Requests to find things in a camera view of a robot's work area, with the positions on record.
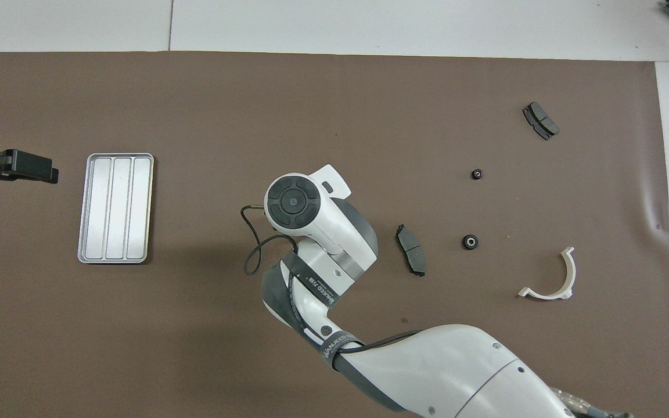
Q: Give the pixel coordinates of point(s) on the small black bearing gear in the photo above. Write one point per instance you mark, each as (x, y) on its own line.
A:
(477, 174)

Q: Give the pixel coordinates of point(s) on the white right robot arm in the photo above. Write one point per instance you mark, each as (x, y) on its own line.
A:
(456, 371)

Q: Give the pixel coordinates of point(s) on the silver metal tray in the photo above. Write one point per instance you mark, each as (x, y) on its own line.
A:
(114, 232)

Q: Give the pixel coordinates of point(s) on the brown table mat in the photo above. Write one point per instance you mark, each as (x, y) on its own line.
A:
(311, 116)

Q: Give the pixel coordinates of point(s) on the dark grey brake pad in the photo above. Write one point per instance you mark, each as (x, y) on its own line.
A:
(411, 249)
(540, 120)

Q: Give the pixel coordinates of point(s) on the white curved plastic bracket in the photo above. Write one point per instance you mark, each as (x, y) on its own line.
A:
(571, 273)

